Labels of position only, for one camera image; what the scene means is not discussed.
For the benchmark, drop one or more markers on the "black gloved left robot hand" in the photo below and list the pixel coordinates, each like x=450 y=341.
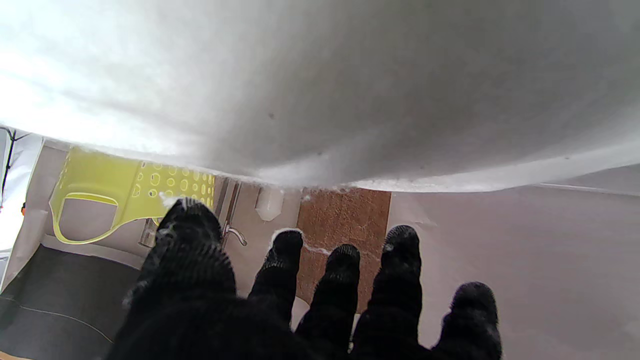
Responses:
x=300 y=310

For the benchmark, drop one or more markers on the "white pillow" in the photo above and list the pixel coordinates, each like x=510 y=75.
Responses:
x=320 y=85

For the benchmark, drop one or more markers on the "yellow perforated laundry basket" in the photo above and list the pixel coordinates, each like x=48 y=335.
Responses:
x=120 y=190

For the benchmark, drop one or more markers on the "brown wooden cutting board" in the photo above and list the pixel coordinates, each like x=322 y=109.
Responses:
x=345 y=235

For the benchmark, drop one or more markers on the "dark range hood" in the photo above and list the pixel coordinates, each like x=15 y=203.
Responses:
x=60 y=300

